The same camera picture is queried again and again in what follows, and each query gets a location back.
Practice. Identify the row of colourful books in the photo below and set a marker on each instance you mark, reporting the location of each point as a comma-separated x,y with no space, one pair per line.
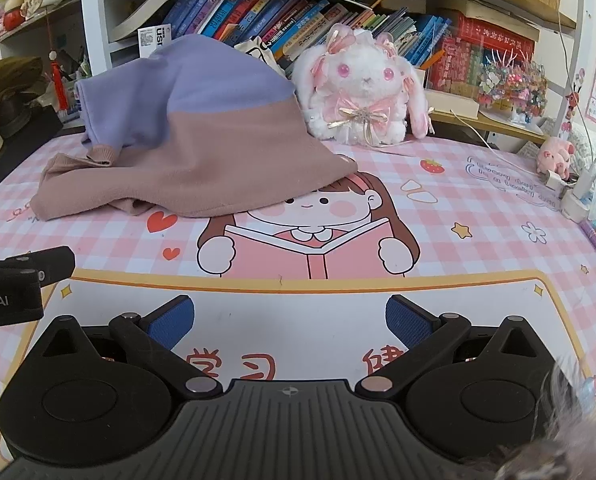
298,15

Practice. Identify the olive green cloth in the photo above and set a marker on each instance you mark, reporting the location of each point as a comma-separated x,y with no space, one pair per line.
8,80

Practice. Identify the white printed box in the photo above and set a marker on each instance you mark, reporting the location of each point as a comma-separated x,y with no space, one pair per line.
154,40

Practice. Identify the white charger plug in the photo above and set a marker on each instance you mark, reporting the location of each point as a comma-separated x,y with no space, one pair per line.
555,180

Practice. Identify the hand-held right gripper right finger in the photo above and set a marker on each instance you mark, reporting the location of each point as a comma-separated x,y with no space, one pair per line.
408,321

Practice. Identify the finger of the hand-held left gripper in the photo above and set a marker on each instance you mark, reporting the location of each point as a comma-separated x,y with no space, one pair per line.
48,265

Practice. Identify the purple and pink sweater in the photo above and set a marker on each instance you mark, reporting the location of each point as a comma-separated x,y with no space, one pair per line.
203,135

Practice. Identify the white wooden bookshelf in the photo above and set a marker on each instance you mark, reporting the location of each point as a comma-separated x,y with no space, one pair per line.
93,10

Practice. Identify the pink plush pig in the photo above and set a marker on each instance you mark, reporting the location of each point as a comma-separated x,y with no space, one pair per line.
553,157

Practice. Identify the clear box of flower ornaments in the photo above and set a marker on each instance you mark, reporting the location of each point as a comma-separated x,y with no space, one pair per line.
510,82

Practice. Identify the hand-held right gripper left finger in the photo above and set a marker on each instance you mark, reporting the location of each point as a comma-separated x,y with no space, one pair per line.
175,317

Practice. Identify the pale fluffy fur trim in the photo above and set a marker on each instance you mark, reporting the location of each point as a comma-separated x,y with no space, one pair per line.
568,410

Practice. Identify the black low cabinet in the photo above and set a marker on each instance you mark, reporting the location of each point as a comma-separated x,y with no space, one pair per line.
23,160

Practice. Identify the cream tote bag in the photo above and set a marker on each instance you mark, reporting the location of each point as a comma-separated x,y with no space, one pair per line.
258,50

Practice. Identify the black hat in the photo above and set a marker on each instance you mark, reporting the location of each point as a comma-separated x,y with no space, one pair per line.
20,117

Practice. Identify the pink checked cartoon desk mat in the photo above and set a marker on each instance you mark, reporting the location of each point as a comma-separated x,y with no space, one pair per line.
478,240

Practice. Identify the red tassel ornament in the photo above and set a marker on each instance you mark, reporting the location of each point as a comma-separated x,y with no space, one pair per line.
58,80

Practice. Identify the white pink plush bunny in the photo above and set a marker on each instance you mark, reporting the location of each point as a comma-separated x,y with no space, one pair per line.
363,90

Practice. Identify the red round ornament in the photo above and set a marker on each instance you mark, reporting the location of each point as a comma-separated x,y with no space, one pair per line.
14,20

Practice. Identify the white paperback book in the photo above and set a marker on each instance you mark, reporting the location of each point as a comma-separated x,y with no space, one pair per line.
148,7

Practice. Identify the white power strip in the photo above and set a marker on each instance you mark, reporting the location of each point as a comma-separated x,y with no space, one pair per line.
578,200

